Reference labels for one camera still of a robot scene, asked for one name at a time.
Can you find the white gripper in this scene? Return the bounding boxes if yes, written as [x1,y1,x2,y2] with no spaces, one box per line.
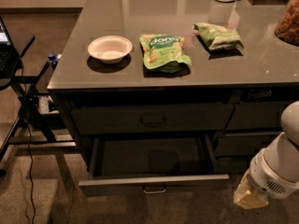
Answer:
[233,148,299,210]

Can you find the dark drawer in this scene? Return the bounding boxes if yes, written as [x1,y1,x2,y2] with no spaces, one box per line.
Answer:
[70,104,233,134]
[78,137,229,197]

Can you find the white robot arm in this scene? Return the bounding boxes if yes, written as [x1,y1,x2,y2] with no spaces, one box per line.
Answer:
[233,102,299,209]

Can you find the right middle drawer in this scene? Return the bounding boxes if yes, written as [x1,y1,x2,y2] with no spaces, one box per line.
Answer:
[214,132,278,157]

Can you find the right top drawer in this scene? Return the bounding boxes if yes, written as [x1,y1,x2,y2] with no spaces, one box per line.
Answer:
[226,102,287,131]

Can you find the dark top drawer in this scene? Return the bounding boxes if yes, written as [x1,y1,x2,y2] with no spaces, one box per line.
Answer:
[70,104,233,134]

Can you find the dark cabinet with glossy top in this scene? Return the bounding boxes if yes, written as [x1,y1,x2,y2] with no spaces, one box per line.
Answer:
[46,0,299,179]

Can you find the green snack bag rear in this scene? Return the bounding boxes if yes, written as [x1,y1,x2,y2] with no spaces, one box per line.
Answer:
[193,22,244,51]

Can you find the green snack bag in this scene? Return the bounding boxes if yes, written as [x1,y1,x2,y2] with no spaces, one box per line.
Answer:
[139,34,192,74]
[193,22,244,51]

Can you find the green snack bag front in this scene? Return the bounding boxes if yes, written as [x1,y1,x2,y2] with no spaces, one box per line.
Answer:
[139,34,192,74]

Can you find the white paper bowl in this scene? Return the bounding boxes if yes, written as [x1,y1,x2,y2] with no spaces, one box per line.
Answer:
[88,35,133,63]

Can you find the black side stand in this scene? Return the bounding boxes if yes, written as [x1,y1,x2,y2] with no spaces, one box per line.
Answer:
[0,34,73,161]

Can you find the blue bottle cap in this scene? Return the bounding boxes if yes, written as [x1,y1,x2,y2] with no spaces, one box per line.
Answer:
[48,53,59,63]

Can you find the laptop on side stand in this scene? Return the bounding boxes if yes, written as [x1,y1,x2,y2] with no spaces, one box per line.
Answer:
[0,17,21,78]

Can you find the black cable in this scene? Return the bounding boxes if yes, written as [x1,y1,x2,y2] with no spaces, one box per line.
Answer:
[18,58,37,224]

